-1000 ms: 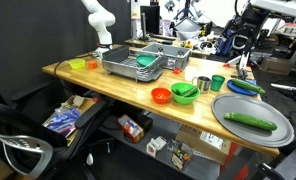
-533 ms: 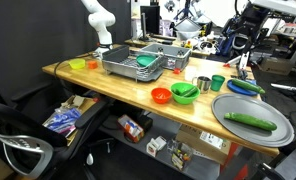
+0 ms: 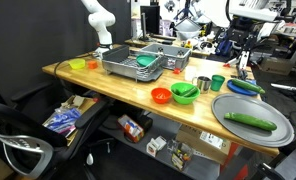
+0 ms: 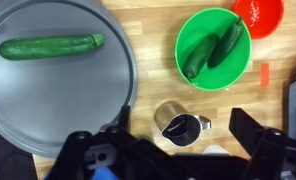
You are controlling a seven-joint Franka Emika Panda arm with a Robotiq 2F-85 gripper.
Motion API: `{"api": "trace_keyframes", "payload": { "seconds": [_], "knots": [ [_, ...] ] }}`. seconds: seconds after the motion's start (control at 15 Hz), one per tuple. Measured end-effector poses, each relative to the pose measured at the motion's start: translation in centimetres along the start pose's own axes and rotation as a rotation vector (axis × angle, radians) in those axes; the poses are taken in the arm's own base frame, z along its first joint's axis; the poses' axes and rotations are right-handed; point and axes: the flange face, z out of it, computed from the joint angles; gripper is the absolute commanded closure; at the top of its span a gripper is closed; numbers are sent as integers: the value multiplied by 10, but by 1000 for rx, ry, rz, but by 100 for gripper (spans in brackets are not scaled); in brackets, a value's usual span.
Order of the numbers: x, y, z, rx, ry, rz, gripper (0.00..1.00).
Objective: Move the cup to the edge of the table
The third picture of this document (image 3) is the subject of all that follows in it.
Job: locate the stainless steel cup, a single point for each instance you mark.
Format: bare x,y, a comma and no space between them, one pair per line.
204,85

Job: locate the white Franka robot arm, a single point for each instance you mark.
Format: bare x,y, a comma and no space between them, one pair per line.
101,20

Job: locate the small orange cup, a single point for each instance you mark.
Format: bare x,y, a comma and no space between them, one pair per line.
92,65

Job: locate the green plastic cup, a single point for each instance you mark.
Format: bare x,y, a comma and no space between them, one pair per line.
217,83

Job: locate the orange plastic bowl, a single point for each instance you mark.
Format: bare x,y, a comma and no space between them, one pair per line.
161,96

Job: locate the grey dish rack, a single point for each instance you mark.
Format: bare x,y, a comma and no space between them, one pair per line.
121,66

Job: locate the green plastic bowl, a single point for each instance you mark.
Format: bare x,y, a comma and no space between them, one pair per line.
184,99

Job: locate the grey plastic bin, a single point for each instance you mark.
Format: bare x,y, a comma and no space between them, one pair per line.
174,61

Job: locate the small dark green cucumber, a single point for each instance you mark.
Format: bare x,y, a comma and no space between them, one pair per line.
189,91

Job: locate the colourful printed box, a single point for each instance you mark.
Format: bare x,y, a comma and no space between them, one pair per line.
131,128

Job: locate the small white box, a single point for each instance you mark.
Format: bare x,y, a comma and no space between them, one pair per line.
156,146

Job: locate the open cardboard box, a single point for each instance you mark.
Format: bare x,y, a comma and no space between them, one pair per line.
84,105

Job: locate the black monitor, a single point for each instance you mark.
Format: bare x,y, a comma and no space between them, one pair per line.
149,20

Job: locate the clear plastic container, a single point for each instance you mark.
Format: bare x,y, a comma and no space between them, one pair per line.
179,155

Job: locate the grey white hopper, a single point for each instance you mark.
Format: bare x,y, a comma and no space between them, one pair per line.
188,30

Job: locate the yellow plastic bowl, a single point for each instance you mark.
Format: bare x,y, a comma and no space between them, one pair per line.
77,64

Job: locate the large cardboard box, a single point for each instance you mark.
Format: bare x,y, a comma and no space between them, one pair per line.
204,143

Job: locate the small red object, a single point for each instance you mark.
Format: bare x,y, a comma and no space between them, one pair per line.
226,65

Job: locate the round grey tray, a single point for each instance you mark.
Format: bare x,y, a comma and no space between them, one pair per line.
234,106

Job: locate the blue plate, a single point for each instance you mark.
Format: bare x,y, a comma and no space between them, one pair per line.
238,90

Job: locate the blue plastic bags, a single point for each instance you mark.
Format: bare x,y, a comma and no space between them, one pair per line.
63,118

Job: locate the small white floor object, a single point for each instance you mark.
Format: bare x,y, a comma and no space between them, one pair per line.
90,160

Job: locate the white red clamp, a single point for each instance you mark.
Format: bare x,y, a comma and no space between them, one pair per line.
244,63

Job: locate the black curtain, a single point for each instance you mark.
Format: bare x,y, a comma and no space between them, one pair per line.
38,33

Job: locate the white black machine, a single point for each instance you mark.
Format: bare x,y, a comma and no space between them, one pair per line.
251,11

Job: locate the black office chair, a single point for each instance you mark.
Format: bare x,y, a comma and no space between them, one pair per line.
21,133

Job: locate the grey rod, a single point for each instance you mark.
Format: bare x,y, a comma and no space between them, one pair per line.
284,88

